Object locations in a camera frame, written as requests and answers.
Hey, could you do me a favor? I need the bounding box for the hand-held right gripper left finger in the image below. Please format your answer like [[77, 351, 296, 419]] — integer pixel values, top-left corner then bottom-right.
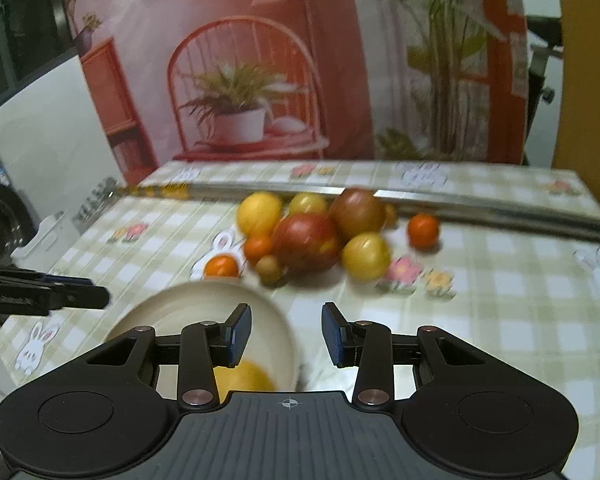
[[82, 303, 253, 409]]

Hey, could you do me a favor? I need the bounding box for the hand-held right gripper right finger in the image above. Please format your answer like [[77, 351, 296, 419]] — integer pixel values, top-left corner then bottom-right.
[[321, 303, 486, 407]]

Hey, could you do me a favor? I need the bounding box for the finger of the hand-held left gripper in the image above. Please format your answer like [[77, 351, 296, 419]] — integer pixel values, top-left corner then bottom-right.
[[0, 282, 111, 317], [0, 266, 93, 288]]

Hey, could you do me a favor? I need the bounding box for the yellow citrus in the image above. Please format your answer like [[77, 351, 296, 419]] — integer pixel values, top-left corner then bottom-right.
[[214, 360, 277, 403]]

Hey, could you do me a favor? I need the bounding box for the cream ceramic bowl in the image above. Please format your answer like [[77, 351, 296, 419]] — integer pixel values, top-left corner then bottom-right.
[[102, 280, 301, 398]]

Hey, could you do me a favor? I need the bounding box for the small orange tangerine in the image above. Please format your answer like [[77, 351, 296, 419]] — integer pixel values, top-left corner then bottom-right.
[[406, 213, 441, 248], [203, 255, 241, 279], [243, 235, 276, 262]]

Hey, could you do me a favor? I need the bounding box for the brown longan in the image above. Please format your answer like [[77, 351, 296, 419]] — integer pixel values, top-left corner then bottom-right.
[[256, 255, 284, 283]]

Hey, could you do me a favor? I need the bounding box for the small yellow apple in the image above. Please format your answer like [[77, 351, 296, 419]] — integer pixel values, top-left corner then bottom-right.
[[341, 232, 392, 282], [288, 191, 329, 217]]

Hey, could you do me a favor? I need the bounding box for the large yellow orange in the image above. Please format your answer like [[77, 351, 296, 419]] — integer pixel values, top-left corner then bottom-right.
[[236, 192, 284, 238]]

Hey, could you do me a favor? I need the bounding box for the dark red apple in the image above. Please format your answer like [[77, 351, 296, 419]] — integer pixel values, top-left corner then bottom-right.
[[328, 187, 387, 242]]

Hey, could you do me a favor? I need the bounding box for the white washing machine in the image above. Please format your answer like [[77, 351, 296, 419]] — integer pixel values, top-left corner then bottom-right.
[[0, 110, 46, 266]]

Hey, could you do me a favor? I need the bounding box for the glass ashtray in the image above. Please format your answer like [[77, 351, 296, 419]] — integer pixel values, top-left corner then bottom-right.
[[72, 177, 118, 223]]

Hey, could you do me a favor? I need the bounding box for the telescopic metal pole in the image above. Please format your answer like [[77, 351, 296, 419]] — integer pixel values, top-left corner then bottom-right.
[[112, 182, 600, 246]]

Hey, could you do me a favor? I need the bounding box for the checkered bunny tablecloth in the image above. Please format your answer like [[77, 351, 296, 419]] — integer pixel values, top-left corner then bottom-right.
[[0, 160, 600, 480]]

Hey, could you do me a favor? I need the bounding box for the printed room scene backdrop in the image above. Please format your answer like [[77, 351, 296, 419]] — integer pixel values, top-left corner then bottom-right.
[[60, 0, 531, 186]]

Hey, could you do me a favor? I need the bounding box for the black exercise bike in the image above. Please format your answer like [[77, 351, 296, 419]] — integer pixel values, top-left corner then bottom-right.
[[522, 12, 563, 166]]

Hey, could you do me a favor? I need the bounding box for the wooden board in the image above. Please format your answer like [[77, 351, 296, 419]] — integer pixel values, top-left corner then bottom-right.
[[550, 0, 600, 221]]

